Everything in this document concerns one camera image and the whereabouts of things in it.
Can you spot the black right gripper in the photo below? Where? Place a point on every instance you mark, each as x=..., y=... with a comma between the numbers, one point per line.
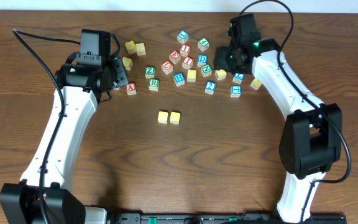
x=222, y=59

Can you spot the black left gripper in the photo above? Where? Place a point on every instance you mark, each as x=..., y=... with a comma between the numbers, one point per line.
x=120, y=73

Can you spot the yellow C block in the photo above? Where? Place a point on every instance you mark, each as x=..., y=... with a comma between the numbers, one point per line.
x=162, y=117

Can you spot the yellow O block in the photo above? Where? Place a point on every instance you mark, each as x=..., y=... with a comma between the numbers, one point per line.
x=175, y=117

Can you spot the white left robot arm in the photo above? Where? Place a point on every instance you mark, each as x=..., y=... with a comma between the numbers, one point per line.
x=45, y=186

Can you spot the yellow block near gripper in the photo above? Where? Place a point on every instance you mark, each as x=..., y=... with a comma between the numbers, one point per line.
x=128, y=63

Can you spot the blue l block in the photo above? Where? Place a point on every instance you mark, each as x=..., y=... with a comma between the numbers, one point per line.
x=182, y=37
x=238, y=78

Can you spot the yellow G block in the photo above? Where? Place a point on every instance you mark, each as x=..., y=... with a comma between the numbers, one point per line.
x=220, y=74

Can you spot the red A block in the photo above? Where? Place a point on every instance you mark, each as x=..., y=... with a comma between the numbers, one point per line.
x=131, y=89

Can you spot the yellow W block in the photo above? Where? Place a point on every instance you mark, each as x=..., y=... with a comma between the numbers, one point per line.
x=130, y=46

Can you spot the yellow K block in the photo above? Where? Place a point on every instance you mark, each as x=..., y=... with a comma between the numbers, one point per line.
x=256, y=84

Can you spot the blue T block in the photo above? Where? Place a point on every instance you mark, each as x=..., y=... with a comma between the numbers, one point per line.
x=236, y=91

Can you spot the yellow S block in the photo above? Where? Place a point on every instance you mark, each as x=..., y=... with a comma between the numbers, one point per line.
x=140, y=49

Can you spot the green N block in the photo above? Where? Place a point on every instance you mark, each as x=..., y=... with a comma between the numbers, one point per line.
x=206, y=70

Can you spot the green Z block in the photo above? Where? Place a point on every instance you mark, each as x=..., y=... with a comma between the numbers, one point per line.
x=149, y=72

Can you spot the blue D block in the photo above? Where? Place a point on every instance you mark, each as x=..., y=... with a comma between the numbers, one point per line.
x=202, y=60

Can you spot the blue 2 block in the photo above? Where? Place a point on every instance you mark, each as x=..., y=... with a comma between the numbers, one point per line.
x=210, y=87

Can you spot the green 4 block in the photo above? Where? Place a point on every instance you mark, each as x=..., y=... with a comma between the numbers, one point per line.
x=203, y=44

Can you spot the green R block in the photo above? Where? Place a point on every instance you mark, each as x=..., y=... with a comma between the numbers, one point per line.
x=153, y=84

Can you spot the red I block lower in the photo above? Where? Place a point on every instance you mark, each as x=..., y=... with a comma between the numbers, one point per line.
x=187, y=62

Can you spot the red i block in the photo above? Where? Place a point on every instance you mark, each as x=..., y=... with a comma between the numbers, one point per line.
x=185, y=50
x=187, y=62

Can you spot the red U block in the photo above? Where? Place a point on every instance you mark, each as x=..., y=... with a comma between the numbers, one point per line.
x=167, y=67

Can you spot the red I block upper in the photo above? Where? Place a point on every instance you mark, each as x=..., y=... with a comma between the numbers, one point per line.
x=185, y=50

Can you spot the blue L block far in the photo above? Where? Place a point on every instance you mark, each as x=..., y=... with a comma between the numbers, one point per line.
x=182, y=37

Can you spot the blue H block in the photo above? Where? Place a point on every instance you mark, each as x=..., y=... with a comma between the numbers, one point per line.
x=179, y=79

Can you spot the red E block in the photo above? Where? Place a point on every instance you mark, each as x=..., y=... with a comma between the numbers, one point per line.
x=174, y=57

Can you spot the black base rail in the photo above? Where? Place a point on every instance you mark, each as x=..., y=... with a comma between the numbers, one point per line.
x=233, y=218

